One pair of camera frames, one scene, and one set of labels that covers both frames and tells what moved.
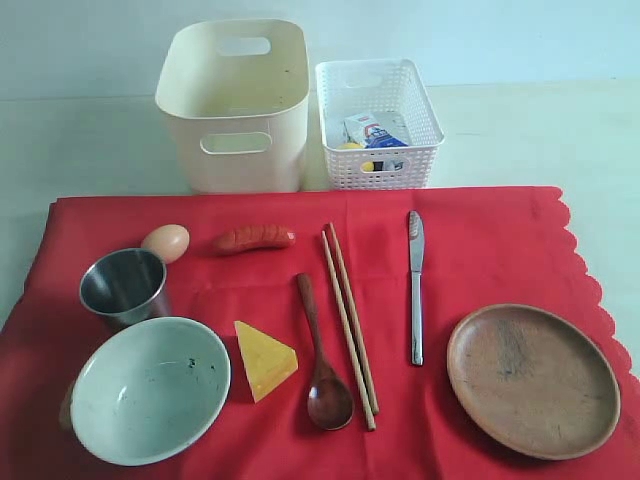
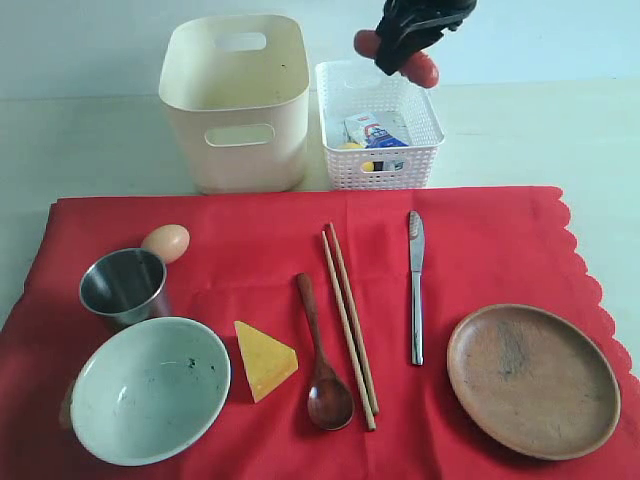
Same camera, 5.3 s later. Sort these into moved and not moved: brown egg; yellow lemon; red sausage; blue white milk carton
Moved: red sausage
Not moved: blue white milk carton; yellow lemon; brown egg
